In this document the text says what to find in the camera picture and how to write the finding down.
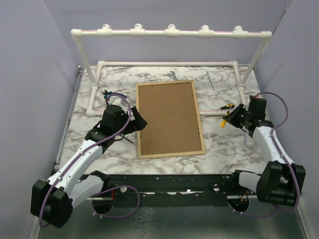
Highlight wooden picture frame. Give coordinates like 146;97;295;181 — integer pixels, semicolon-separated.
136;80;206;159

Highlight small yellow screwdriver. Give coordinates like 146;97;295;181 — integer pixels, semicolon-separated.
220;120;226;128

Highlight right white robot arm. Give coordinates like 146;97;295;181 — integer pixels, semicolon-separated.
223;96;306;207

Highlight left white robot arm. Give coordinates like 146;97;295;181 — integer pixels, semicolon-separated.
30;105;148;228

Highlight black yellow screwdriver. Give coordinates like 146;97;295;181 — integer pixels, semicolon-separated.
219;103;235;111

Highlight small silver wrench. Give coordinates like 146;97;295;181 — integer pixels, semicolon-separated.
244;132;247;147

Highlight large grey wrench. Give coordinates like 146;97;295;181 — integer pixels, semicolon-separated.
167;71;178;81

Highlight white PVC pipe rack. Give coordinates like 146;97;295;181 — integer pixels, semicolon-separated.
71;23;273;117

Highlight blue handled pliers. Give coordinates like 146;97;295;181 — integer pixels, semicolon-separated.
102;90;127;105

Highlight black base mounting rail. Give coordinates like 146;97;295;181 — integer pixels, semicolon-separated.
92;171;254;212

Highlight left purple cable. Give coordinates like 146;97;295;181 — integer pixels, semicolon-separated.
38;93;142;228

